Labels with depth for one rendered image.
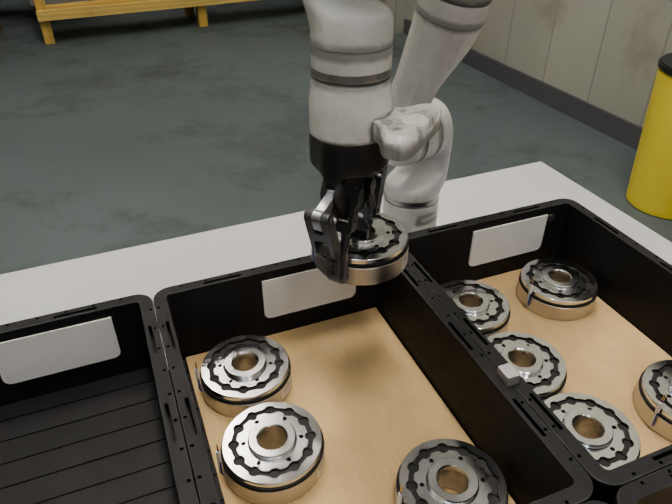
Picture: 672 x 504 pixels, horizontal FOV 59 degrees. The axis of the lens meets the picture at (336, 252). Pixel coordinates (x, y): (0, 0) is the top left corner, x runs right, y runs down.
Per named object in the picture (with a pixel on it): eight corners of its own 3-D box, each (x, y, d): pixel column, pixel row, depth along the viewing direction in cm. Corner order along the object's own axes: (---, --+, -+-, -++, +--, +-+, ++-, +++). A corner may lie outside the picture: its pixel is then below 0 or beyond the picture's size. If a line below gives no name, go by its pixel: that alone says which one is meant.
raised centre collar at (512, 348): (491, 350, 70) (492, 347, 69) (528, 343, 71) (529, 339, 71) (512, 380, 66) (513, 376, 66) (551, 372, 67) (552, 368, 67)
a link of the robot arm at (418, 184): (419, 87, 95) (412, 182, 104) (375, 100, 90) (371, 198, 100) (463, 103, 89) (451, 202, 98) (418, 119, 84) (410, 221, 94)
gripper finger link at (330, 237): (306, 204, 53) (321, 239, 58) (297, 220, 53) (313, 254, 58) (333, 211, 52) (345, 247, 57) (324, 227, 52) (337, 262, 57)
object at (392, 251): (304, 221, 67) (304, 216, 67) (387, 208, 69) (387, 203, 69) (329, 272, 59) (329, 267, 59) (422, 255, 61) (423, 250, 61)
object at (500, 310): (417, 293, 80) (417, 289, 79) (480, 276, 83) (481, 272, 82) (457, 340, 72) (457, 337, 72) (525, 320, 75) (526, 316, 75)
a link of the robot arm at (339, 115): (406, 166, 48) (412, 91, 44) (288, 139, 52) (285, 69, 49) (444, 126, 54) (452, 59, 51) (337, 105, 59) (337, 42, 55)
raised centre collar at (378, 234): (332, 225, 65) (332, 221, 65) (374, 219, 66) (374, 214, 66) (346, 250, 61) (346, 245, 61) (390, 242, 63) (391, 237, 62)
